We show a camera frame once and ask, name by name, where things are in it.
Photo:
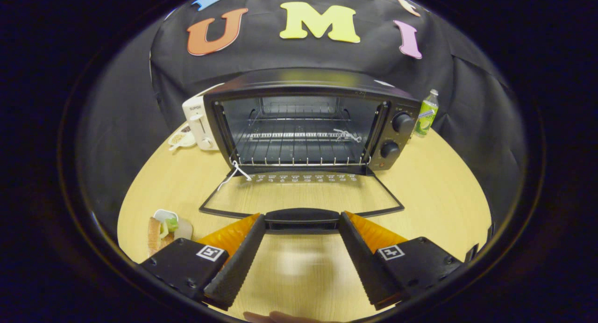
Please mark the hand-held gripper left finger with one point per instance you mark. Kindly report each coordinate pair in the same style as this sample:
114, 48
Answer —
238, 267

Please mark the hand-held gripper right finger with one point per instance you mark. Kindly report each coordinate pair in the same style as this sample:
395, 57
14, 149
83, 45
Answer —
366, 267

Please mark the lettuce sandwich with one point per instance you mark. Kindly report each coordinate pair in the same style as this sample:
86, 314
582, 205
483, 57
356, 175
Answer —
154, 236

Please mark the black toaster oven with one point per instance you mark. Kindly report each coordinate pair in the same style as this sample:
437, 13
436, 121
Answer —
303, 80

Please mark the white bread toaster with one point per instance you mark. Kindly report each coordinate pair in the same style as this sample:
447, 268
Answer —
198, 122

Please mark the small white plate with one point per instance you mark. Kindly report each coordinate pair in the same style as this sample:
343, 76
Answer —
166, 215

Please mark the small white seed dish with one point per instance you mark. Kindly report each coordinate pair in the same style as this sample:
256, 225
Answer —
180, 138

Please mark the green plastic bottle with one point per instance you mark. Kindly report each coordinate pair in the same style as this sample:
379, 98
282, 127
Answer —
426, 115

